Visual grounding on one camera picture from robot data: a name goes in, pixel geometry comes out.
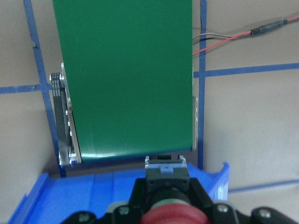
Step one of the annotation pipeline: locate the black toothed drive belt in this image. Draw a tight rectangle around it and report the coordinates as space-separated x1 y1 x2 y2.
50 73 72 151

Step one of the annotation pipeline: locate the blue right storage bin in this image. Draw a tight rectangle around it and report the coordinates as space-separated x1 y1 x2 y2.
8 162 230 224

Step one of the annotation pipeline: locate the green conveyor belt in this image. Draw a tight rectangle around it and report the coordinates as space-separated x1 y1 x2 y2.
53 0 193 163

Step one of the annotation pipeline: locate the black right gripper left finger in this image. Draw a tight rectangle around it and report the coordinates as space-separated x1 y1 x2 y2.
62 178 146 224

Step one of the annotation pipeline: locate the red conveyor power wire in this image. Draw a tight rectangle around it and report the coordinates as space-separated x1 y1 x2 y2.
192 16 299 56

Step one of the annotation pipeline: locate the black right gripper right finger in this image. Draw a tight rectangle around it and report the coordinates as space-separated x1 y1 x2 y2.
189 178 298 224

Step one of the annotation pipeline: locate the red push button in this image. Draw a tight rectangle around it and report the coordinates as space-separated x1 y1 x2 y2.
140 155 210 224

